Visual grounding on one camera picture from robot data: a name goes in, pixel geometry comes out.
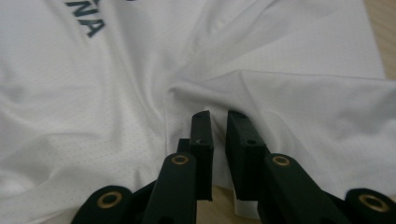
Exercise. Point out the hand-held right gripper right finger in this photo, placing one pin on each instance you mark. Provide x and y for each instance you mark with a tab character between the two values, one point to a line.
244	161

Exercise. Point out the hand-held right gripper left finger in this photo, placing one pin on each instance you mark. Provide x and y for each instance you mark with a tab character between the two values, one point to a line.
204	155

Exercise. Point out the white t-shirt with dark print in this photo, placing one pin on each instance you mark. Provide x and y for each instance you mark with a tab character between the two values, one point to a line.
93	109

